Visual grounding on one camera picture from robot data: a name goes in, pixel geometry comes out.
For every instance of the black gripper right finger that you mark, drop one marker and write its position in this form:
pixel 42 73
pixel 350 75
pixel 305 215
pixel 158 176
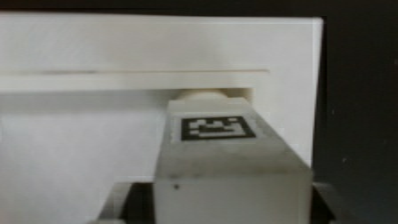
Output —
pixel 328 210

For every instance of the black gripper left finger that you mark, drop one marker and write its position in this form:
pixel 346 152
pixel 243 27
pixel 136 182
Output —
pixel 127 207

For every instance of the white table leg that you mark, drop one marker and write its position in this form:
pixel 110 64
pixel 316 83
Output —
pixel 231 178

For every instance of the white square tabletop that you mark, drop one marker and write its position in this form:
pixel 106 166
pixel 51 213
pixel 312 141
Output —
pixel 80 130

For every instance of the white U-shaped obstacle fence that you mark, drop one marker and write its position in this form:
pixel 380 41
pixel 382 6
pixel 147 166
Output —
pixel 88 52

